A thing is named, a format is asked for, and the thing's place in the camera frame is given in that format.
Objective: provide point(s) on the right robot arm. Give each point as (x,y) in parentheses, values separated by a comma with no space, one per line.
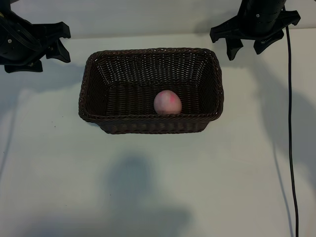
(264,2)

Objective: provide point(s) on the pink peach with green leaf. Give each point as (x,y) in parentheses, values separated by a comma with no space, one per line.
(168,102)

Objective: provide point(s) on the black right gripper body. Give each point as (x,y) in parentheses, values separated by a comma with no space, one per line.
(256,23)

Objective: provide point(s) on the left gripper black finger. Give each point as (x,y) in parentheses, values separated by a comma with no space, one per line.
(60,53)
(24,67)

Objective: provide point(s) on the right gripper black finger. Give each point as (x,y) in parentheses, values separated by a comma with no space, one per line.
(265,44)
(234,49)

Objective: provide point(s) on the dark brown wicker basket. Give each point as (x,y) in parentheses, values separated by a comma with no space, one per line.
(128,98)

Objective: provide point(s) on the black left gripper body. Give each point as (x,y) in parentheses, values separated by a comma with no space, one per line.
(49,32)

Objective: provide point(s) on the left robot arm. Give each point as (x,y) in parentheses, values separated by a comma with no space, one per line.
(5,5)

